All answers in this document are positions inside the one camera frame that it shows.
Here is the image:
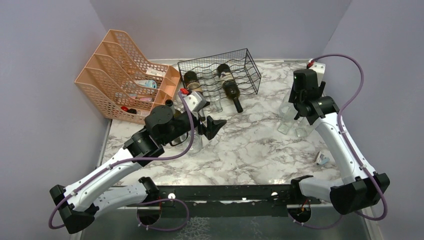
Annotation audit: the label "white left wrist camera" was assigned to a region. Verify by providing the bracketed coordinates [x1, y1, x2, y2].
[178, 88, 209, 113]

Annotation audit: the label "dark green wine bottle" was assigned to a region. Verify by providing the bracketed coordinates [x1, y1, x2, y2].
[217, 63, 244, 113]

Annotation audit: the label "black wire wine rack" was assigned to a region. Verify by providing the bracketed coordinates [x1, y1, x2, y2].
[177, 48, 262, 112]

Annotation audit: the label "small blue white object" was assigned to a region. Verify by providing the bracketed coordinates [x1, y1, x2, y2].
[315, 151, 330, 165]

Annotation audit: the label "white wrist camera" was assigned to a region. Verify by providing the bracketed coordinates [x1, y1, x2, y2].
[178, 88, 209, 113]
[306, 59, 326, 85]

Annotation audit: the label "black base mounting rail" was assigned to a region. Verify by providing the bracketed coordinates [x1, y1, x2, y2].
[132, 184, 320, 218]

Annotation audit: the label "pink tube item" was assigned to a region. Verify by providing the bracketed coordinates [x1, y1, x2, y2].
[129, 93, 154, 102]

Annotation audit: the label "peach plastic file organizer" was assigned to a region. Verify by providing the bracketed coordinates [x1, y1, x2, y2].
[74, 29, 181, 124]

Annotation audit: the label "green labelled wine bottle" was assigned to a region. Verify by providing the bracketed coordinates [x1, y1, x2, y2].
[183, 71, 203, 96]

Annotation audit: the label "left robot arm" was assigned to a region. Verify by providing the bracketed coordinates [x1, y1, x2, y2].
[48, 103, 227, 234]

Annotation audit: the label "clear tall glass bottle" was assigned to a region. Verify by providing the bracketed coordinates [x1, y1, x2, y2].
[207, 77, 223, 113]

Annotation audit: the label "red and black small items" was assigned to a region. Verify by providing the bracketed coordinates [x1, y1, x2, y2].
[120, 106, 138, 115]

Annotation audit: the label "clear round glass bottle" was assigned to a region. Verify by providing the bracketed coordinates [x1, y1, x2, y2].
[187, 131, 203, 156]

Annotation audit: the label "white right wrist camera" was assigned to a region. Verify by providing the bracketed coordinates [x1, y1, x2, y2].
[306, 59, 326, 85]

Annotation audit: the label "green bottle silver foil neck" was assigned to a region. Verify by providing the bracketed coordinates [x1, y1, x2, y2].
[165, 99, 182, 118]

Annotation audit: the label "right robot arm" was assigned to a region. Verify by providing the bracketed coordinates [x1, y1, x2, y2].
[288, 69, 390, 215]

